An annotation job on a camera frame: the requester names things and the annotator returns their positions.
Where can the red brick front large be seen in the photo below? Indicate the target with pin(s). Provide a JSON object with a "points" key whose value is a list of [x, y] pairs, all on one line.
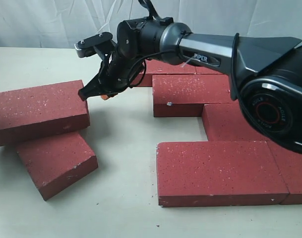
{"points": [[218, 173]]}

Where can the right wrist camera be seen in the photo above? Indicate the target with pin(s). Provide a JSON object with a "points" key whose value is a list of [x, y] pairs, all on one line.
{"points": [[101, 44]]}

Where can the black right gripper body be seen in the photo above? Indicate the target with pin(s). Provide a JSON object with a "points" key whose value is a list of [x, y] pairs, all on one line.
{"points": [[115, 75]]}

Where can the red brick with white chip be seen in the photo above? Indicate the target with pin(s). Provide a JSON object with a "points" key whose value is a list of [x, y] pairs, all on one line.
{"points": [[185, 95]]}

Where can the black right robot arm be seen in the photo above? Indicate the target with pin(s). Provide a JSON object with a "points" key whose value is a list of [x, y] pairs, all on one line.
{"points": [[265, 74]]}

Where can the light blue backdrop cloth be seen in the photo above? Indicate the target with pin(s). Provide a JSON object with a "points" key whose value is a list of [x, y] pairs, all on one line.
{"points": [[61, 23]]}

